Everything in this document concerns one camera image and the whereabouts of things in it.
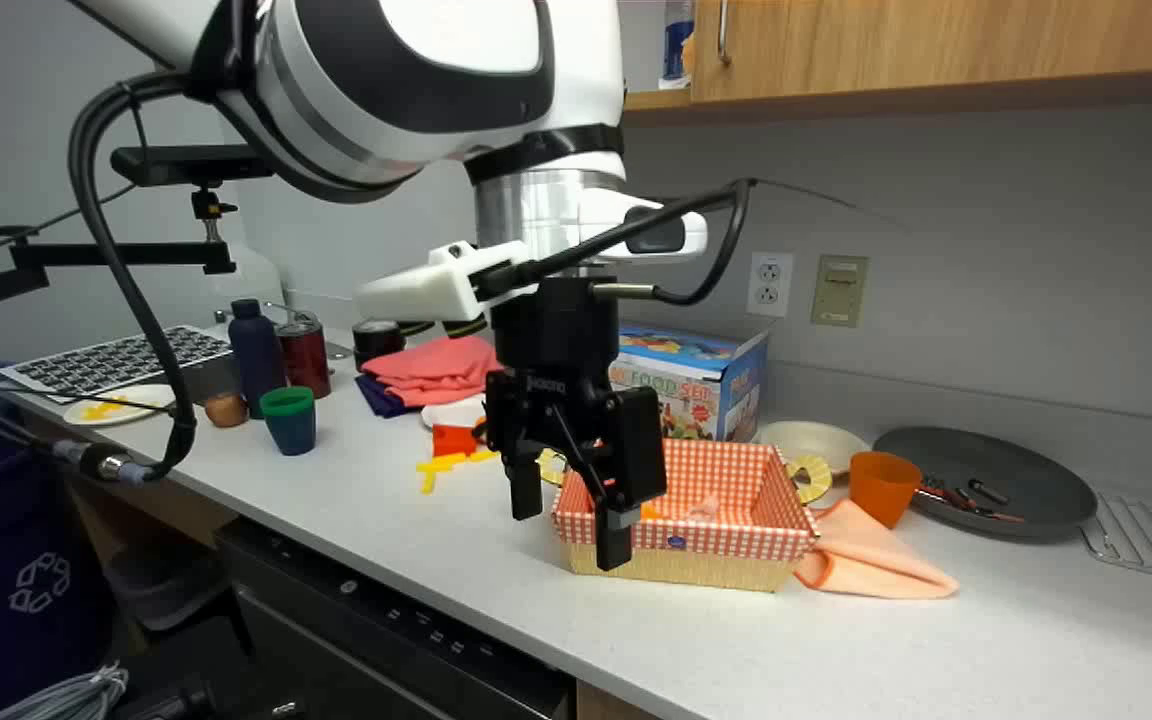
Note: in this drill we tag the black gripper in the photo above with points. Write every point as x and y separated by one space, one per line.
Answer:
554 392

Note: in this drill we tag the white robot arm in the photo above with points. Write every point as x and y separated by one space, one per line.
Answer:
355 98

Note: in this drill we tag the yellow toy food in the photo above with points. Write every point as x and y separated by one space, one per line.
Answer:
443 464

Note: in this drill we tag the red checkered basket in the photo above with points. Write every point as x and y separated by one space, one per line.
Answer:
725 523

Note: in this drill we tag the colourful toy box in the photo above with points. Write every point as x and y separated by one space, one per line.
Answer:
711 386

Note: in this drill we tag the pink folded cloth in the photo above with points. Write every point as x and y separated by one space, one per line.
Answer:
432 373

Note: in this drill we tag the white bowl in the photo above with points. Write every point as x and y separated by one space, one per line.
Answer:
814 455

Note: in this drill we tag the black tape roll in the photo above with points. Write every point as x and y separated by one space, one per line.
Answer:
374 336

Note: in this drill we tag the peach cloth napkin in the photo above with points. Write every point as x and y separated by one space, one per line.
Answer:
860 558

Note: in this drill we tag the green and blue cup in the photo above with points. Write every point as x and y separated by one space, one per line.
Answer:
290 415

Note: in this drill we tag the black dishwasher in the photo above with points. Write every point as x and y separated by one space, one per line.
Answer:
357 649

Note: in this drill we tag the orange plastic cup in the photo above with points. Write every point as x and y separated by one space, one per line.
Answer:
882 486

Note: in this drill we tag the dark blue bottle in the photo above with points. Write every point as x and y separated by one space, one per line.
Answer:
255 349

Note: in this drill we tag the brown small bowl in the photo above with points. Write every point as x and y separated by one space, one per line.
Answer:
224 408

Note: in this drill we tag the dark grey round tray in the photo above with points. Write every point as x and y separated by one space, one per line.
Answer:
995 486

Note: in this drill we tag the wooden upper cabinet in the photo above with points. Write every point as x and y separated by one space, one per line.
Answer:
876 59

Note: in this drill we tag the white plate with food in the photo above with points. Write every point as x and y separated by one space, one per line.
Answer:
121 406

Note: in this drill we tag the grid drying mat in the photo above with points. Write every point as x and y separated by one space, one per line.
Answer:
113 366

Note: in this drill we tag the blue recycling bin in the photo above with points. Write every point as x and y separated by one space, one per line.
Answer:
54 604

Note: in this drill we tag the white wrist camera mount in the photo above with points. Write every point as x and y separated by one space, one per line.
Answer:
443 284

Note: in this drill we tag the white wall outlet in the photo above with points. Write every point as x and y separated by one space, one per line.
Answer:
771 283

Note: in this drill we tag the beige wall switch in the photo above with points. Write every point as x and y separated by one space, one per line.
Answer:
839 288

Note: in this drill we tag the black stereo camera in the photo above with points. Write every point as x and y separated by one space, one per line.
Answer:
190 165

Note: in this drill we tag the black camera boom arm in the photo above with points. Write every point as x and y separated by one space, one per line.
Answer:
32 260

